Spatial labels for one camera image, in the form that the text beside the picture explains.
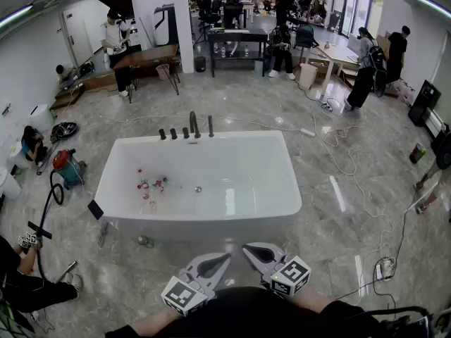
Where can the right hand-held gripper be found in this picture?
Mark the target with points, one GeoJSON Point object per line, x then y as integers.
{"type": "Point", "coordinates": [290, 276]}

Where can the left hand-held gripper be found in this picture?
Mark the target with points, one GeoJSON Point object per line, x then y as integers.
{"type": "Point", "coordinates": [184, 296]}

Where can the person's left forearm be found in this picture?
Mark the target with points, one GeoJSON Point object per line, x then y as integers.
{"type": "Point", "coordinates": [155, 324]}

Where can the person's right forearm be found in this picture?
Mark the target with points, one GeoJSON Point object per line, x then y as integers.
{"type": "Point", "coordinates": [313, 301]}

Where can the white bathtub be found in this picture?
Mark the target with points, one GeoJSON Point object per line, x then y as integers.
{"type": "Point", "coordinates": [246, 174]}

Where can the person's black clothing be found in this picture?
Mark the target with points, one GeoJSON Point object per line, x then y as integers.
{"type": "Point", "coordinates": [246, 312]}

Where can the small metal can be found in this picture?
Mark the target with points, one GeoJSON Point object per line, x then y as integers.
{"type": "Point", "coordinates": [144, 241]}

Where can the clear plastic bottle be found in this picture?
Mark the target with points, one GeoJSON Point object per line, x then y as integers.
{"type": "Point", "coordinates": [160, 182]}
{"type": "Point", "coordinates": [145, 194]}
{"type": "Point", "coordinates": [153, 205]}

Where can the white charger power strip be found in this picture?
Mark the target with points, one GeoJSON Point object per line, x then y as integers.
{"type": "Point", "coordinates": [384, 268]}

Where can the black smartphone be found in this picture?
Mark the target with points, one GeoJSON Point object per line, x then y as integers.
{"type": "Point", "coordinates": [95, 209]}

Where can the black faucet knob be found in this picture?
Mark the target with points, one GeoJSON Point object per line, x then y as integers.
{"type": "Point", "coordinates": [173, 134]}
{"type": "Point", "coordinates": [162, 134]}
{"type": "Point", "coordinates": [186, 133]}

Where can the metal vacuum tube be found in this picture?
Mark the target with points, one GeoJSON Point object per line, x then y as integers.
{"type": "Point", "coordinates": [66, 272]}

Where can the white paper piece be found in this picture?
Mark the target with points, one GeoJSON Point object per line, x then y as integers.
{"type": "Point", "coordinates": [326, 130]}

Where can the red teal vacuum cleaner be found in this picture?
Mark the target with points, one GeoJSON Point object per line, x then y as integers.
{"type": "Point", "coordinates": [68, 169]}

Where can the green red canister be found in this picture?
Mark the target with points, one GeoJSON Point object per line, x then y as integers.
{"type": "Point", "coordinates": [417, 153]}

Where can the white waste bin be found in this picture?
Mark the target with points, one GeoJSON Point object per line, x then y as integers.
{"type": "Point", "coordinates": [308, 76]}

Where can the gray waste bin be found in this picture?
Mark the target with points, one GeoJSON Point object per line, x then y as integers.
{"type": "Point", "coordinates": [258, 68]}

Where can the black round tray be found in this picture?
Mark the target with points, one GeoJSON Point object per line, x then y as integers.
{"type": "Point", "coordinates": [63, 130]}

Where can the pink waste bin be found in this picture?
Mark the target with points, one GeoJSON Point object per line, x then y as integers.
{"type": "Point", "coordinates": [163, 72]}

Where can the black waste bin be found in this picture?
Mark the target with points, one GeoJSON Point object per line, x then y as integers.
{"type": "Point", "coordinates": [200, 64]}

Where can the light wooden table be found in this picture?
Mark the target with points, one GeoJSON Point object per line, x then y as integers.
{"type": "Point", "coordinates": [334, 53]}

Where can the wooden platform steps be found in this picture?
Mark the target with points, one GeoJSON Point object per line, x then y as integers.
{"type": "Point", "coordinates": [88, 83]}

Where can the black speaker cabinet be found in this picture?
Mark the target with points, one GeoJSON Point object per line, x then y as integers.
{"type": "Point", "coordinates": [423, 102]}

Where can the dark wooden table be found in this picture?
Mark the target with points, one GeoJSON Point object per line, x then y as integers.
{"type": "Point", "coordinates": [148, 55]}

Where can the dark green office chair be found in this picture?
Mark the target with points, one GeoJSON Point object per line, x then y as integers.
{"type": "Point", "coordinates": [304, 35]}

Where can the black metal table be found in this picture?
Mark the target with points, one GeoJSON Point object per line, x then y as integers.
{"type": "Point", "coordinates": [236, 34]}

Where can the ceiling light strip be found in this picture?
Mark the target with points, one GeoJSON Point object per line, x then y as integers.
{"type": "Point", "coordinates": [428, 0]}
{"type": "Point", "coordinates": [15, 15]}

